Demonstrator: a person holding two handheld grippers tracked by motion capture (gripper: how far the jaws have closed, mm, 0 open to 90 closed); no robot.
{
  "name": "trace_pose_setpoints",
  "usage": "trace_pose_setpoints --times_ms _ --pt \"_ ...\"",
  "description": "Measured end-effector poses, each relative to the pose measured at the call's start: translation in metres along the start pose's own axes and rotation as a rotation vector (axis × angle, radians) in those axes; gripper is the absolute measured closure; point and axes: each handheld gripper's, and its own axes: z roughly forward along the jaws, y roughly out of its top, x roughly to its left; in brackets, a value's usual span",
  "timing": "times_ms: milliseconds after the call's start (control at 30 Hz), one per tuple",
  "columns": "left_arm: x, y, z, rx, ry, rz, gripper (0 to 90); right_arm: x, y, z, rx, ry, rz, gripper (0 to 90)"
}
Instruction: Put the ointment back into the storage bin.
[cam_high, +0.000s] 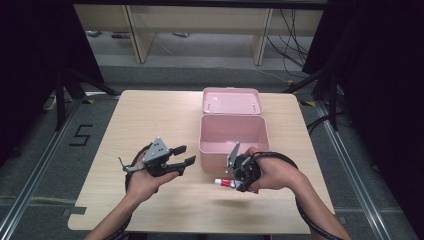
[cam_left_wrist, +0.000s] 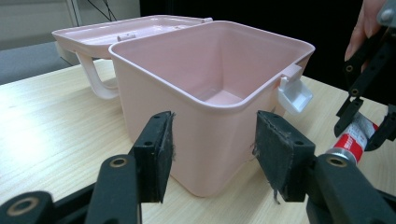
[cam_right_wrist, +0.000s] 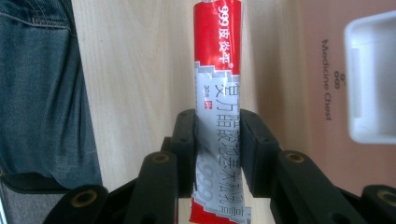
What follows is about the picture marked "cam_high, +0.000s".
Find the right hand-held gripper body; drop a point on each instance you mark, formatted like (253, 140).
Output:
(248, 170)

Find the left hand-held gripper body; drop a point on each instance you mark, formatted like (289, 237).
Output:
(156, 151)

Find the red and white tube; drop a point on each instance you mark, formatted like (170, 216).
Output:
(226, 182)

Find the person's right hand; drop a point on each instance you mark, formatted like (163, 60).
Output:
(276, 173)

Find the person's left hand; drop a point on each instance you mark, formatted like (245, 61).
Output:
(143, 186)

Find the black metal stand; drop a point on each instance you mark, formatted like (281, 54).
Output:
(333, 100)
(60, 100)

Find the black curtain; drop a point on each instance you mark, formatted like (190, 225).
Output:
(33, 66)
(383, 83)

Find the aluminium floor rail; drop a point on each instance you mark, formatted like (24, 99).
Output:
(42, 163)
(351, 166)

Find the beige wooden desk frame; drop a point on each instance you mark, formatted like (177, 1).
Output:
(200, 20)

